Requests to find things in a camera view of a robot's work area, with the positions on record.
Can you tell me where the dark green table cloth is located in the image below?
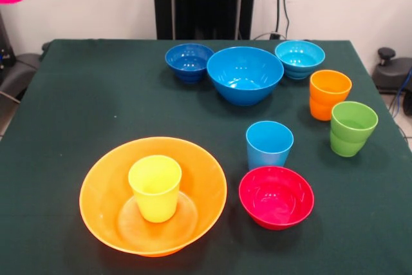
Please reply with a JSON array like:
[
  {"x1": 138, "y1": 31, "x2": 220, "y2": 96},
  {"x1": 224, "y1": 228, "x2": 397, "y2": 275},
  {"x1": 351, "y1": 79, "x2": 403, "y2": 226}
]
[{"x1": 0, "y1": 39, "x2": 412, "y2": 275}]

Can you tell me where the small light blue bowl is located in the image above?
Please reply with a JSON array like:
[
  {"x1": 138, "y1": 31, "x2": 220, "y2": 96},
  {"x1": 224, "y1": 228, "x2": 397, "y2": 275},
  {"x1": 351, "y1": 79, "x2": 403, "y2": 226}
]
[{"x1": 274, "y1": 39, "x2": 326, "y2": 81}]

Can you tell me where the black equipment box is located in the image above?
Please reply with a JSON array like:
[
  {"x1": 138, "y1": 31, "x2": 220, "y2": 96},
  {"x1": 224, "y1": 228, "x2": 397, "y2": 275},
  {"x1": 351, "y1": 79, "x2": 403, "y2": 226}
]
[{"x1": 0, "y1": 10, "x2": 16, "y2": 78}]

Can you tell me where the yellow cup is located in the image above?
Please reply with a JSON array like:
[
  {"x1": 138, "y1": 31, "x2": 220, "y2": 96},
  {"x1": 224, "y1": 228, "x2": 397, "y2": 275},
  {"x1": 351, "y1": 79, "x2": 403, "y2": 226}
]
[{"x1": 127, "y1": 155, "x2": 183, "y2": 223}]

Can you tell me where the large orange bowl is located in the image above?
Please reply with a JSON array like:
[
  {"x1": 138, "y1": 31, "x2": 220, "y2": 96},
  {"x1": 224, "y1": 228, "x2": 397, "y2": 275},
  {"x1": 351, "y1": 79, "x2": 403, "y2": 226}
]
[{"x1": 79, "y1": 136, "x2": 228, "y2": 258}]

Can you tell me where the small dark blue bowl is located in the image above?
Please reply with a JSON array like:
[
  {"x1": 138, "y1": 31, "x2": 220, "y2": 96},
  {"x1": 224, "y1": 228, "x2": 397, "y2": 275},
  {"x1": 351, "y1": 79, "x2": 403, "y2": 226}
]
[{"x1": 164, "y1": 43, "x2": 216, "y2": 84}]

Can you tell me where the dark grey stand base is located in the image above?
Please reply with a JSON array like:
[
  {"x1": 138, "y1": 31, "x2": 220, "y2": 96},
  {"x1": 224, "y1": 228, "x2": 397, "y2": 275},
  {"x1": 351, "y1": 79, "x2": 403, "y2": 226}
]
[{"x1": 0, "y1": 52, "x2": 41, "y2": 102}]

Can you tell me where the black stand base with knob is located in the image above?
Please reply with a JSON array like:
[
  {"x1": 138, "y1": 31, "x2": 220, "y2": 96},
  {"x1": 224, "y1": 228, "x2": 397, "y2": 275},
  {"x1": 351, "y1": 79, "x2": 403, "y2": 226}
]
[{"x1": 372, "y1": 47, "x2": 412, "y2": 94}]

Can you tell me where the green cup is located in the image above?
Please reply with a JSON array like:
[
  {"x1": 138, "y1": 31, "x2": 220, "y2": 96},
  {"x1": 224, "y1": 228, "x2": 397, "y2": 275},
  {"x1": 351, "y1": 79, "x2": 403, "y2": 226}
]
[{"x1": 330, "y1": 100, "x2": 380, "y2": 158}]

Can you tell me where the blue cable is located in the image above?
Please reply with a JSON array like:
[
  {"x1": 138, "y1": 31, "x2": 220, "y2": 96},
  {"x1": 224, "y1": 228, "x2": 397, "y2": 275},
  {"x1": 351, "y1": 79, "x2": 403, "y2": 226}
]
[{"x1": 388, "y1": 68, "x2": 412, "y2": 120}]

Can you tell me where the orange cup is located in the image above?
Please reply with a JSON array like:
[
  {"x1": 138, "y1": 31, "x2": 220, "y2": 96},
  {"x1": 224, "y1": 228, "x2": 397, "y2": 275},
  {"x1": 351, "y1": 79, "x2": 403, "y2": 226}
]
[{"x1": 309, "y1": 69, "x2": 353, "y2": 122}]

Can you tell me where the blue cup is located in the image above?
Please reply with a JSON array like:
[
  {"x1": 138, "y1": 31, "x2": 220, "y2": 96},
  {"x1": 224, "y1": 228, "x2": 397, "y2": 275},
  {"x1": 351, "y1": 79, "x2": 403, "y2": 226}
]
[{"x1": 246, "y1": 120, "x2": 295, "y2": 171}]

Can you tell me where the medium blue bowl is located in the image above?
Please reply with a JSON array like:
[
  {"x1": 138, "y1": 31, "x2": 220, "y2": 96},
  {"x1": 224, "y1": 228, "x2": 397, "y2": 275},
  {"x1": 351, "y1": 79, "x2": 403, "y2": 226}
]
[{"x1": 206, "y1": 46, "x2": 285, "y2": 107}]

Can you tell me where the small crimson bowl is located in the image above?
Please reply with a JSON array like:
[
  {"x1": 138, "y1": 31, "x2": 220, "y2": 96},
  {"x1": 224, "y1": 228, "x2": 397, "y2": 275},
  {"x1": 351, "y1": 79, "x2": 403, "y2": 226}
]
[{"x1": 238, "y1": 166, "x2": 315, "y2": 231}]

